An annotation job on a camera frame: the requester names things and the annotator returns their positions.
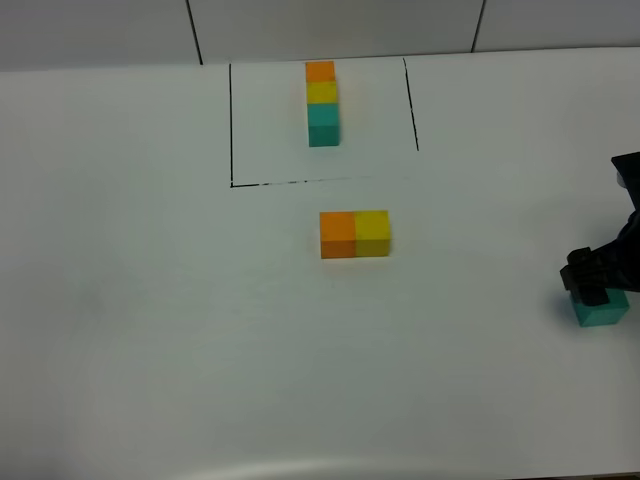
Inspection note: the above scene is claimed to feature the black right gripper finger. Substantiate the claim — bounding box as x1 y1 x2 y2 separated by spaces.
578 285 610 306

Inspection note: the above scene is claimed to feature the orange template block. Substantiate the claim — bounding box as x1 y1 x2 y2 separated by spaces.
305 61 336 83

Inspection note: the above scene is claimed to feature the yellow template block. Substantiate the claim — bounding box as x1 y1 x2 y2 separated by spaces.
306 81 338 105

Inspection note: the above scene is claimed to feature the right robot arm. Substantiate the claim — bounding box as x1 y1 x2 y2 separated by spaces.
560 152 639 307

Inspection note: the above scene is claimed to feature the teal template block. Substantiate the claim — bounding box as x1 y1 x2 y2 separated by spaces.
307 103 341 147

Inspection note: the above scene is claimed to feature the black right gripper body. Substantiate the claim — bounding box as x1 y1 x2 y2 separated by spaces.
560 210 639 292

